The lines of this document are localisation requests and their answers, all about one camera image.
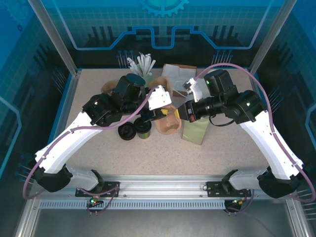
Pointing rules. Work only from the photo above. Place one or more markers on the brown pulp cup carrier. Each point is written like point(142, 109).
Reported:
point(169, 124)

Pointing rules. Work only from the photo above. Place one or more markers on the gold green paper bag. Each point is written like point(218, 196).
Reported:
point(195, 133)

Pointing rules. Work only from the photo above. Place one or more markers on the green coffee cup black lid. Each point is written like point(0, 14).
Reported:
point(143, 128)

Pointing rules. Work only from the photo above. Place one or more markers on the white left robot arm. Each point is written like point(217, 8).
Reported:
point(61, 145)

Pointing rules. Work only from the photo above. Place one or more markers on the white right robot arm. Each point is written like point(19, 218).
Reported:
point(266, 143)

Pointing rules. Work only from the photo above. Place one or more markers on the white wrapped straws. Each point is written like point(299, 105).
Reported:
point(144, 61)

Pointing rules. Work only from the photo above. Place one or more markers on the white paper napkins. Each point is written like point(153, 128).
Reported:
point(180, 74)

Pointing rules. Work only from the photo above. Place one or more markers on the brown cardboard napkin box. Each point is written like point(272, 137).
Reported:
point(177, 69)

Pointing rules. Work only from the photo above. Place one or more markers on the black cup lid stack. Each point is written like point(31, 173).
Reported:
point(127, 132)

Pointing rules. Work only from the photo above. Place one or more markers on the small LED circuit board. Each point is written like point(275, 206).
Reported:
point(93, 201)
point(237, 202)

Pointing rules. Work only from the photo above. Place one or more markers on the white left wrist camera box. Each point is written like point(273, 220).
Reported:
point(160, 98)

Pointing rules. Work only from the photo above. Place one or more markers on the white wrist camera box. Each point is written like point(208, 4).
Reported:
point(160, 98)
point(195, 90)

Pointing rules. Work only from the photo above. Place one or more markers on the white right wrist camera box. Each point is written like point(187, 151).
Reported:
point(195, 90)

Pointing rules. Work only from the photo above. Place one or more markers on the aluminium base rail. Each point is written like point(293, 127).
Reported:
point(160, 182)

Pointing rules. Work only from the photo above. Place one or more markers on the aluminium frame post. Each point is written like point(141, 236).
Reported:
point(56, 39)
point(269, 39)

